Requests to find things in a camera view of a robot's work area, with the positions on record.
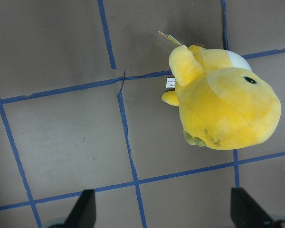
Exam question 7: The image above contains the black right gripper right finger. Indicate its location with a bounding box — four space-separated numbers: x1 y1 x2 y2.
230 188 285 228

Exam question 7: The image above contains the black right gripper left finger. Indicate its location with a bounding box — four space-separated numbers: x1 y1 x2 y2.
46 189 96 228

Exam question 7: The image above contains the yellow plush toy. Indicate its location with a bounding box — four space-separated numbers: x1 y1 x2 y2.
162 35 282 150

